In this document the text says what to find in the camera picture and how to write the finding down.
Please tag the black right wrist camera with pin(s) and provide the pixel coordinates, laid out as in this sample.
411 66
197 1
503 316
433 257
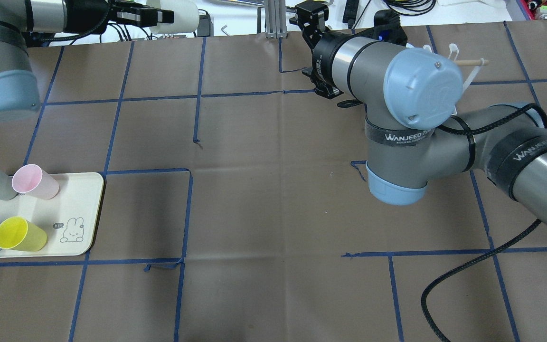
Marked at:
310 13

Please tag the cream plastic tray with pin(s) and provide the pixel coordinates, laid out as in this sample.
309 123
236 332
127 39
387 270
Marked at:
69 218

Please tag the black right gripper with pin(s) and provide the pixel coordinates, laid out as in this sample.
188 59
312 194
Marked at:
322 57

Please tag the yellow plastic cup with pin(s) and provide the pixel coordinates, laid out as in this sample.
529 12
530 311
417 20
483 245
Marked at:
19 234

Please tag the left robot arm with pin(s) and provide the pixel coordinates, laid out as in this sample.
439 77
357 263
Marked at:
19 93

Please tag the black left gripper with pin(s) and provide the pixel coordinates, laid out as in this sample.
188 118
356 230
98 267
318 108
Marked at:
94 17

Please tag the white plastic cup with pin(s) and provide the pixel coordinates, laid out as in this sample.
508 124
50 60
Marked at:
185 16

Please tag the aluminium frame post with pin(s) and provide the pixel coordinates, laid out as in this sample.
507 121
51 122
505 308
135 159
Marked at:
275 18

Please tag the pink plastic cup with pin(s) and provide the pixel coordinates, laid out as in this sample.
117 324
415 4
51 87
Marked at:
32 180

